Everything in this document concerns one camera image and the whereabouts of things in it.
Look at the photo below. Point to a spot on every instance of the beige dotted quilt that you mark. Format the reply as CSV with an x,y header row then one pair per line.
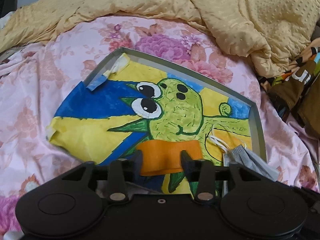
x,y
270,32

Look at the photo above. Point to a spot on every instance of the grey metal tray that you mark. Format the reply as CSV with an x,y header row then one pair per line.
x,y
256,129

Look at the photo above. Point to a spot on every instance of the pink floral bedsheet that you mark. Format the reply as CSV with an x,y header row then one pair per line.
x,y
36,79

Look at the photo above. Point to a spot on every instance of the brown colourful cartoon blanket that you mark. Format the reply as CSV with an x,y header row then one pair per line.
x,y
296,92

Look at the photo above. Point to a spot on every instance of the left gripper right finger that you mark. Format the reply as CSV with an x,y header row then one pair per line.
x,y
191,167

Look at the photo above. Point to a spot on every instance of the yellow blue cartoon drawing paper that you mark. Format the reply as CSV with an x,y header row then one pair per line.
x,y
132,103

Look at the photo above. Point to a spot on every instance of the grey face mask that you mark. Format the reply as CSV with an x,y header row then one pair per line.
x,y
249,159

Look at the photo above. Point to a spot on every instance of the orange cloth strip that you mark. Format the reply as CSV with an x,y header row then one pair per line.
x,y
164,157

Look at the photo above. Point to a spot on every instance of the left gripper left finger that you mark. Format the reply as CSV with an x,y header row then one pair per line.
x,y
137,163

